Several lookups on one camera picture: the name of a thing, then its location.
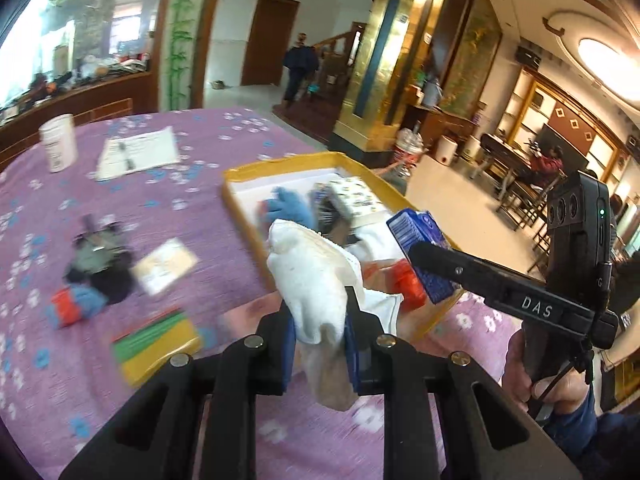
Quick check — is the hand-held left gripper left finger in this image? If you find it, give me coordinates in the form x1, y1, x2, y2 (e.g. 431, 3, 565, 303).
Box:
59, 305, 296, 480

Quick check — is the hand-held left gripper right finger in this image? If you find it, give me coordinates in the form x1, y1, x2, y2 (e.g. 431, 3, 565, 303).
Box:
345, 285, 583, 480

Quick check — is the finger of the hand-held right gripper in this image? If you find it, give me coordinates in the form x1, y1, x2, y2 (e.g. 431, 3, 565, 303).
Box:
409, 241, 596, 349

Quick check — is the white sock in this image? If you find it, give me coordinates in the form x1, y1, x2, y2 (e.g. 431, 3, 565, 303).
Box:
266, 218, 363, 411

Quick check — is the lemon print tissue pack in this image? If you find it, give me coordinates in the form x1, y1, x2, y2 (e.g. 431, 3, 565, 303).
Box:
327, 176, 386, 221

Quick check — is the yellow-edged white box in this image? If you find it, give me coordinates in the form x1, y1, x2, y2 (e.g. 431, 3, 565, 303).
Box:
222, 151, 463, 343

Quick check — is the person's right forearm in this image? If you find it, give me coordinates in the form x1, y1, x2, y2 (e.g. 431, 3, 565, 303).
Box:
542, 390, 640, 480

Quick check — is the person's right hand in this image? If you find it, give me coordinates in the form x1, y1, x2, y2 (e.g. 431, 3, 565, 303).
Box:
501, 332, 593, 416

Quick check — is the black television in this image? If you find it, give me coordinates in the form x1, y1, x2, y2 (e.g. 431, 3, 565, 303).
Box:
535, 122, 591, 171

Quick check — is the dark wooden table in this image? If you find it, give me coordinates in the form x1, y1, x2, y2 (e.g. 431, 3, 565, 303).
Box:
480, 132, 538, 196

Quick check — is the green red yellow striped packet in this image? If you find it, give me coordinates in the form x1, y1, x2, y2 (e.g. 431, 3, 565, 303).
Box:
111, 307, 203, 386

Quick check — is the wooden display cabinet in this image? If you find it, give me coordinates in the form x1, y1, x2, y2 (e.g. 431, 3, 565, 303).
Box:
500, 67, 626, 181

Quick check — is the blue glove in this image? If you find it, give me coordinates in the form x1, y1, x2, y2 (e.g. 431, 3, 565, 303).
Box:
264, 186, 317, 231

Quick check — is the yellow white tissue pack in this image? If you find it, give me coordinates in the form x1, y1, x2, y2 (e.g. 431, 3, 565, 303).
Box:
131, 237, 200, 297

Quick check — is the purple floral tablecloth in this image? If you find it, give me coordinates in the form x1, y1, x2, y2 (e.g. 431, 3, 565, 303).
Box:
0, 106, 521, 480

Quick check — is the red white bucket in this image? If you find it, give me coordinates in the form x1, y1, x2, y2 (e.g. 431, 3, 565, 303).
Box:
395, 127, 423, 168

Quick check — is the ceiling lamp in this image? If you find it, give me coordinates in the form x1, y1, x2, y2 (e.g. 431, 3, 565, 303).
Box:
577, 37, 640, 96

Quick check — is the dark cloth pile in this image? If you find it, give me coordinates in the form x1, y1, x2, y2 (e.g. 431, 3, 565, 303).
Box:
64, 215, 136, 305

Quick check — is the large framed painting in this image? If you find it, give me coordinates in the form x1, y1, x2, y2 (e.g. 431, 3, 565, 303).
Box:
440, 0, 503, 111

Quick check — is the red and blue cloth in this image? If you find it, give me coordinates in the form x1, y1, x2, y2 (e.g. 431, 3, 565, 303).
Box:
50, 284, 108, 330

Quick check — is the white notebook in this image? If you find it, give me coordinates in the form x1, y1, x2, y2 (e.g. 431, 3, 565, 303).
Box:
95, 126, 182, 182

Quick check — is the gold pillar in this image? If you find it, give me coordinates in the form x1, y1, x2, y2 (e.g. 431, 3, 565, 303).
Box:
332, 0, 441, 153

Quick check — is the wooden stair railing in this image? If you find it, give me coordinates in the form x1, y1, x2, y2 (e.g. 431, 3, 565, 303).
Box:
312, 22, 366, 106

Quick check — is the white cup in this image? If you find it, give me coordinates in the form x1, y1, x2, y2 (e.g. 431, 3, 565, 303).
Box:
39, 113, 79, 173

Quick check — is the brown wooden door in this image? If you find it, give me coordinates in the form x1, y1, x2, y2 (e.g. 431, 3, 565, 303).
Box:
241, 0, 301, 87

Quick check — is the wooden counter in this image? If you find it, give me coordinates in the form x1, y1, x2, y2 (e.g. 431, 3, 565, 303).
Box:
0, 70, 153, 161

